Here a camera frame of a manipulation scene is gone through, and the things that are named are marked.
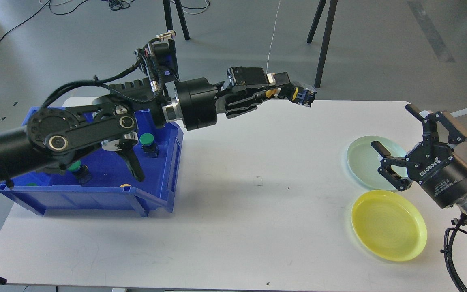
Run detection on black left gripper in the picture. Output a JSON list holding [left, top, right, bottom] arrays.
[[163, 67, 291, 131]]

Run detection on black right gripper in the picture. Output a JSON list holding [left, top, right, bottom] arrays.
[[371, 104, 467, 210]]

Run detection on yellow push button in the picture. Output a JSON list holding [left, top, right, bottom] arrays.
[[264, 85, 317, 108]]

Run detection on green button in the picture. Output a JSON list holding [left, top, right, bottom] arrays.
[[67, 160, 92, 185], [139, 133, 159, 158]]

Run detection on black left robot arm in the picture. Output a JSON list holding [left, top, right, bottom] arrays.
[[0, 30, 300, 187]]

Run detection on light green plate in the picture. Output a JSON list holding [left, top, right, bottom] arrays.
[[346, 135, 407, 191]]

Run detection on yellow plate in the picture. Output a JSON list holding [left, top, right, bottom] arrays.
[[350, 190, 428, 262]]

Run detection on left black tripod legs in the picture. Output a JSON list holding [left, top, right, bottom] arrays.
[[162, 0, 191, 80]]

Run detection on black tripod legs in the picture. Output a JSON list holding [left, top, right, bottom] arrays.
[[162, 0, 191, 80], [306, 0, 338, 88]]

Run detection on right black tripod legs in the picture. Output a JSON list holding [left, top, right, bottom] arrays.
[[306, 0, 338, 88]]

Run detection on blue plastic bin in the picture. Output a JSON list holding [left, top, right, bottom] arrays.
[[0, 110, 183, 217]]

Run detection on black floor cable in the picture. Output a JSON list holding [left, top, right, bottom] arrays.
[[0, 0, 137, 69]]

